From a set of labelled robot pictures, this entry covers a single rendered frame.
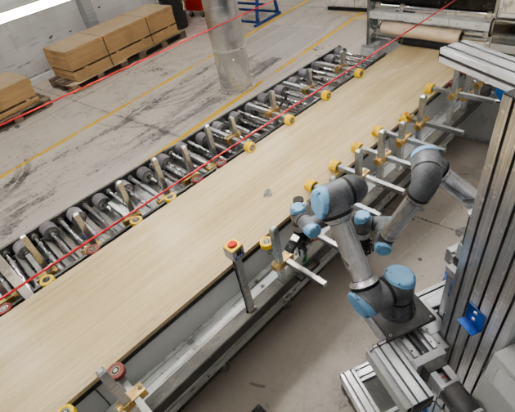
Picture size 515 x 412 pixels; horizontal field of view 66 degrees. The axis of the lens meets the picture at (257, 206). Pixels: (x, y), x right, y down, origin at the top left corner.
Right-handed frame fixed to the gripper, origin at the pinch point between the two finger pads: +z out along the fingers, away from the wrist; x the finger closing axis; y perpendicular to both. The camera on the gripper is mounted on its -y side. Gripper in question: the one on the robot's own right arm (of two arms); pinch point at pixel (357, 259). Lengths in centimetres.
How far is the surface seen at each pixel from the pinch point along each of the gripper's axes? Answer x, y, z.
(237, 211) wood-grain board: -17, -78, -7
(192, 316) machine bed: -80, -51, 10
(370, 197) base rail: 60, -31, 13
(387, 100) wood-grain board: 148, -74, -8
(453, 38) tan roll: 250, -71, -23
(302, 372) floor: -41, -13, 83
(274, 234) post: -30, -30, -27
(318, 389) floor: -43, 2, 83
